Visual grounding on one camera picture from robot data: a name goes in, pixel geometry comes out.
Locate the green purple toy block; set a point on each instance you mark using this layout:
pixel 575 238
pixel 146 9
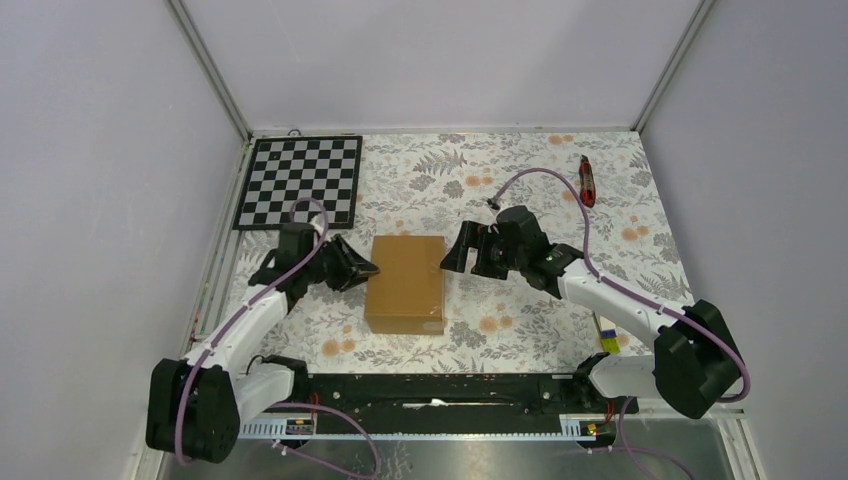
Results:
pixel 608 335

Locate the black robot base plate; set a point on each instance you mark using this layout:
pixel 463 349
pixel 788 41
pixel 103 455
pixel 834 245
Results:
pixel 528 404

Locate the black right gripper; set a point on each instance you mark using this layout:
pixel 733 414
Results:
pixel 471 237

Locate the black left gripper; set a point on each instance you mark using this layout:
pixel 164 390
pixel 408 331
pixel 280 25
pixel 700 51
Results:
pixel 344 281

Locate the red black utility knife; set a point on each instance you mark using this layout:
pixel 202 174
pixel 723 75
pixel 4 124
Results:
pixel 587 183

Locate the black white checkerboard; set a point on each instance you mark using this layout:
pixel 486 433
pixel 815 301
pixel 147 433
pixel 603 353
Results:
pixel 284 171

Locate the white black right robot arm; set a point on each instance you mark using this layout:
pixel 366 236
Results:
pixel 694 362

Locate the brown cardboard express box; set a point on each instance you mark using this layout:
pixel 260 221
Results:
pixel 407 296

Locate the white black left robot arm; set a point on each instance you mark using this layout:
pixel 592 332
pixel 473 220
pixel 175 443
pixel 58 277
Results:
pixel 198 403

